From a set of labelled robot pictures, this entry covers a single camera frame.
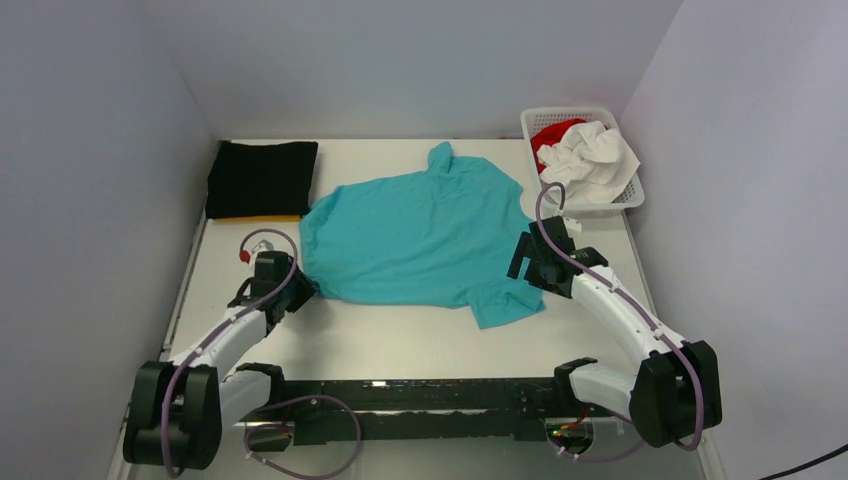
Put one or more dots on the turquoise t shirt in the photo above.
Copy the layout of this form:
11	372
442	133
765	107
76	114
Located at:
443	236

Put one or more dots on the folded yellow t shirt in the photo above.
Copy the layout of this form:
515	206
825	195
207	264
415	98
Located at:
260	219

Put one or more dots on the white t shirt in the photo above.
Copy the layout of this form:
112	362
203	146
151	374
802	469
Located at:
592	161

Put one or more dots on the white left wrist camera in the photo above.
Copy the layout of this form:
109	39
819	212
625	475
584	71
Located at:
250	255

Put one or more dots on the red t shirt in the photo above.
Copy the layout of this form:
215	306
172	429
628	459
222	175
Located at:
549	136

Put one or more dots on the white plastic laundry basket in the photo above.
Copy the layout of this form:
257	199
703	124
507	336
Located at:
534	120

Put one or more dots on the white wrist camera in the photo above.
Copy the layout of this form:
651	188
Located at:
573	225
250	255

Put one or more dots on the aluminium table frame rail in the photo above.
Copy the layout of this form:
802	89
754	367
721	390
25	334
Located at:
119	468

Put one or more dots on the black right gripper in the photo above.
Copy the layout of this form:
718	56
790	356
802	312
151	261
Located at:
525	249

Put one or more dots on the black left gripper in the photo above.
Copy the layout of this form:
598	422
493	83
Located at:
306	289

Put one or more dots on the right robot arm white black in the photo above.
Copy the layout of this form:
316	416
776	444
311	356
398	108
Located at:
675	392

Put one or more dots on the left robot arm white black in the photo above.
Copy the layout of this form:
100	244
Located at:
179	408

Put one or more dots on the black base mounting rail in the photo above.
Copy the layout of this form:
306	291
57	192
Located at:
521	409

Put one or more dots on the folded black t shirt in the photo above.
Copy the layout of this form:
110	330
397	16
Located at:
261	180

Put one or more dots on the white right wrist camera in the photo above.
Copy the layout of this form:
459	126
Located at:
573	225

